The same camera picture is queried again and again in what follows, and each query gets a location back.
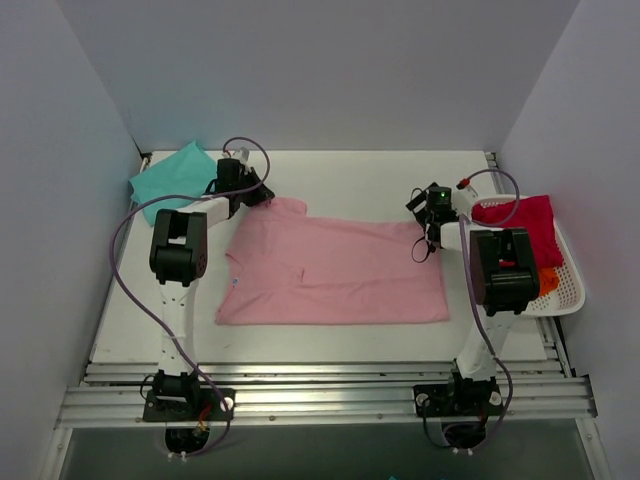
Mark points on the aluminium rail frame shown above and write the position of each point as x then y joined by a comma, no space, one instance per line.
304,394

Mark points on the white plastic basket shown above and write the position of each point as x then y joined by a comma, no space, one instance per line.
570,295

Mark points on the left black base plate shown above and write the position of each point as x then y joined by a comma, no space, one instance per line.
208,407

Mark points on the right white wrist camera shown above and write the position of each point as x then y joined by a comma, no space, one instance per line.
466,194

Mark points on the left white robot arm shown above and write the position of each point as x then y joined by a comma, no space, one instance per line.
179,258

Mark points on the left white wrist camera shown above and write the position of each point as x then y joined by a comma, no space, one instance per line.
241,155

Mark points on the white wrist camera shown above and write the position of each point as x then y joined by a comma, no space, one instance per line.
466,194
241,155

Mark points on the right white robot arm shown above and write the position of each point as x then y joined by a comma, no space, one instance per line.
501,275

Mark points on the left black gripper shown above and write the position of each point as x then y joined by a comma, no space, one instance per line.
257,194

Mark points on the teal folded t-shirt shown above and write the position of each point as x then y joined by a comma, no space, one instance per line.
186,172

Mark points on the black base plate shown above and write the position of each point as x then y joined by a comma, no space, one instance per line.
446,400
208,407

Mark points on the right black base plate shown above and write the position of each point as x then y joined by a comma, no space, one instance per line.
446,400

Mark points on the pink t-shirt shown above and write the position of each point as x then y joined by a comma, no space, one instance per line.
288,268

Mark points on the orange t-shirt in basket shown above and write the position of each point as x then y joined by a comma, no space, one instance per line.
548,280

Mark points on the magenta t-shirt in basket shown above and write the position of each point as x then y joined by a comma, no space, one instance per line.
535,214

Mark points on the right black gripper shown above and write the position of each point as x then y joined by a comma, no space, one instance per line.
417,201

